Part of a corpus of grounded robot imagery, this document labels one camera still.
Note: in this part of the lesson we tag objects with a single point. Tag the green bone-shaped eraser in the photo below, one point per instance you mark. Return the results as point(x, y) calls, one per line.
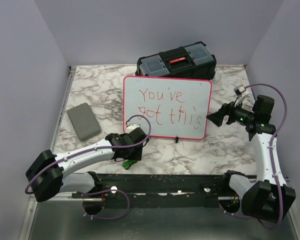
point(127, 164)

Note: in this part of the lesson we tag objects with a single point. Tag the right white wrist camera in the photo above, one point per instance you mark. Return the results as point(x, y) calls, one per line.
point(241, 94)

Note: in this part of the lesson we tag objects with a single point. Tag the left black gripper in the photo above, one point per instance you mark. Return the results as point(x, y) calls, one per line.
point(136, 156)

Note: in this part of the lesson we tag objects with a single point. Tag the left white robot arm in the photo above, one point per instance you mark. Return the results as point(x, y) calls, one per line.
point(51, 174)

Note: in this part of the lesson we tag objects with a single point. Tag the black plastic toolbox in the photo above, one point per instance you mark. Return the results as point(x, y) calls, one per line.
point(194, 61)

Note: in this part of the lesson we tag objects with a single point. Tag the pink framed whiteboard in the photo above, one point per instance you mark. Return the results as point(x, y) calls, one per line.
point(167, 107)

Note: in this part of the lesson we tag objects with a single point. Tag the grey sponge block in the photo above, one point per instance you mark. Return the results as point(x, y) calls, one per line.
point(84, 122)

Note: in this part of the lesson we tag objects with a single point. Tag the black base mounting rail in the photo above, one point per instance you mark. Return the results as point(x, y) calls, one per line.
point(118, 191)

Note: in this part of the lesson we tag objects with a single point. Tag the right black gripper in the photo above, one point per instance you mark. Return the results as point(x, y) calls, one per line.
point(217, 117)

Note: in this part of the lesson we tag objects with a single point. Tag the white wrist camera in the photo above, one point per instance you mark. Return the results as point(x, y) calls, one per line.
point(241, 94)
point(129, 127)

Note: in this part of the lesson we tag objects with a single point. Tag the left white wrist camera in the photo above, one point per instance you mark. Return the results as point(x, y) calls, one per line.
point(129, 127)

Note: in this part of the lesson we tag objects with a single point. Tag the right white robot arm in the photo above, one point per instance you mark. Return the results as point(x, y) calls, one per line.
point(269, 198)

